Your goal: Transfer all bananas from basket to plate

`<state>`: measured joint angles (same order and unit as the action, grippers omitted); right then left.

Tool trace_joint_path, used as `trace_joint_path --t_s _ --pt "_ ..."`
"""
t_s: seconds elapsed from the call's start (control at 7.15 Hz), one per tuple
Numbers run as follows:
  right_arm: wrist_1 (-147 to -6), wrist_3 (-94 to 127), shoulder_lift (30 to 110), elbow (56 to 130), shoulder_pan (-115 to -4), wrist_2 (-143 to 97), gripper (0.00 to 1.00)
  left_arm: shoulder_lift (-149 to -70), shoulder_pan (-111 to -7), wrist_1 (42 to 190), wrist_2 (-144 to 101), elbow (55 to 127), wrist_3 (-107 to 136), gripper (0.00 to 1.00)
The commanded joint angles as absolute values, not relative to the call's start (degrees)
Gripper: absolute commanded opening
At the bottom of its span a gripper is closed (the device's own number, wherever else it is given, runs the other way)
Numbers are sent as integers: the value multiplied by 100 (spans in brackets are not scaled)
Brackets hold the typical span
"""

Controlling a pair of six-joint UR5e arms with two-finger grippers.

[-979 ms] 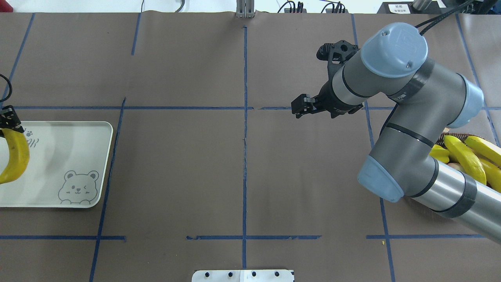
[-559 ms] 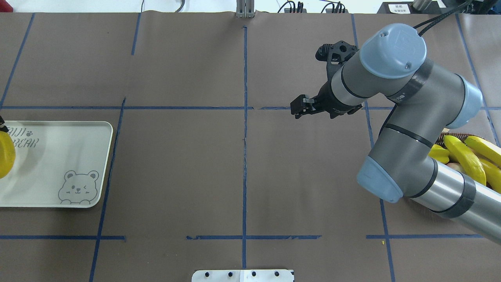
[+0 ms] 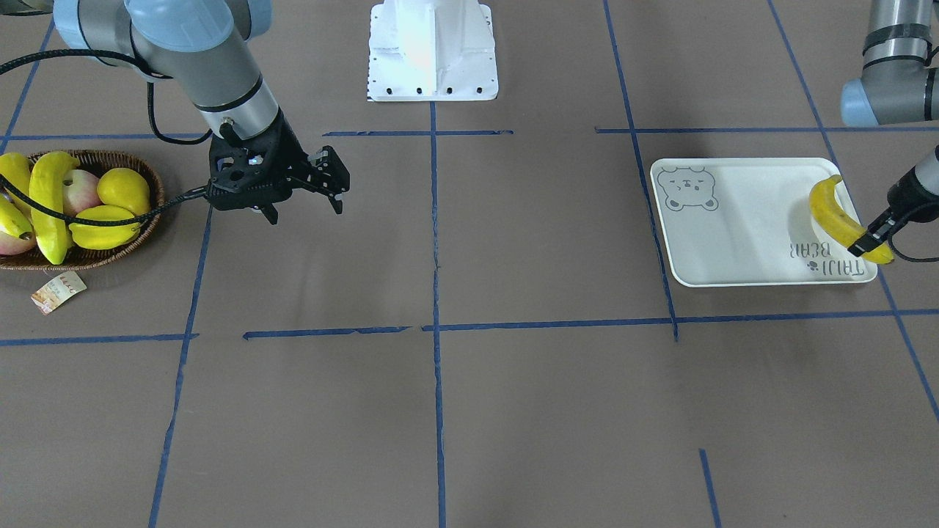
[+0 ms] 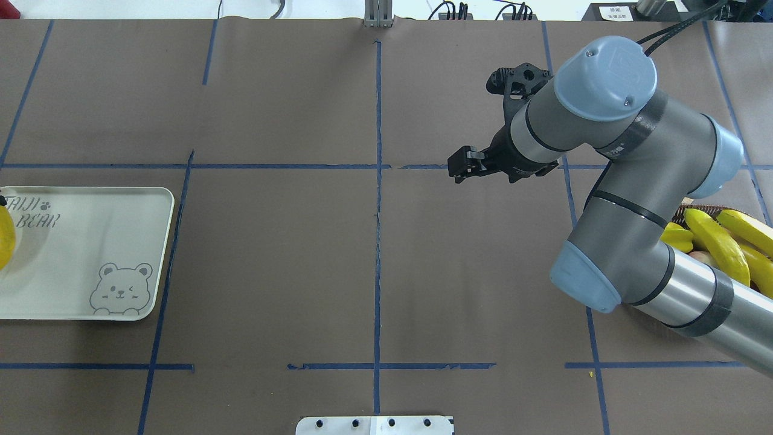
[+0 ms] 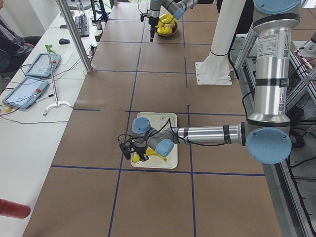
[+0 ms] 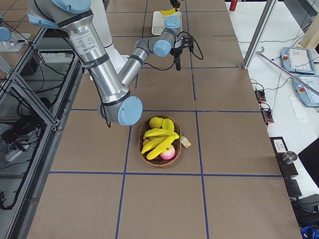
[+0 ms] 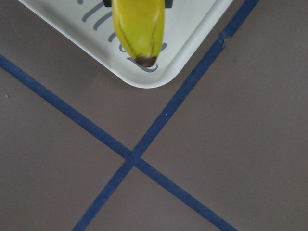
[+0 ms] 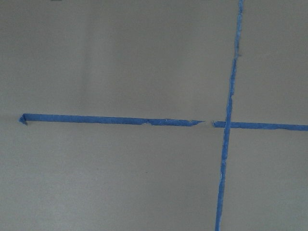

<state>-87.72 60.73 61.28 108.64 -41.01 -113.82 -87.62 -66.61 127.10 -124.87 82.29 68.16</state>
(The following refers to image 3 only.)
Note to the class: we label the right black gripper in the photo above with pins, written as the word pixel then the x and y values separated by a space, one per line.
pixel 292 157

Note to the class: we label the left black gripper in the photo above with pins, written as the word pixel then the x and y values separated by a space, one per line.
pixel 910 195

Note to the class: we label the yellow banana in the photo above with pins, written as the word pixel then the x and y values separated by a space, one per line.
pixel 46 187
pixel 13 222
pixel 828 213
pixel 17 169

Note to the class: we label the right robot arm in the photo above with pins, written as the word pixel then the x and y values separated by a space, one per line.
pixel 200 44

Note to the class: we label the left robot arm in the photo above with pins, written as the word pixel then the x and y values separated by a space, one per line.
pixel 897 86

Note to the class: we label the brown wicker basket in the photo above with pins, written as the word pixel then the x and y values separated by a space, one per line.
pixel 79 259

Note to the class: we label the white bear tray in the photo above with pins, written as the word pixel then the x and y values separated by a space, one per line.
pixel 730 222

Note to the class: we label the yellow pear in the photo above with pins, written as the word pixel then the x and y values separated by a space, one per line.
pixel 125 188

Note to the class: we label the yellow starfruit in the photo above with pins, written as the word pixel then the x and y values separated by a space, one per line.
pixel 97 237

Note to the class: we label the pink peach apple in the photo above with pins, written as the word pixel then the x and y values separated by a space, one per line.
pixel 80 191

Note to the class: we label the paper tag label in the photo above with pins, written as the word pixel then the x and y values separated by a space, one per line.
pixel 57 291

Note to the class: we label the red yellow apple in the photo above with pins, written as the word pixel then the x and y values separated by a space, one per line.
pixel 12 245

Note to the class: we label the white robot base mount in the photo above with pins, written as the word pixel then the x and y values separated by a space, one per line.
pixel 432 51

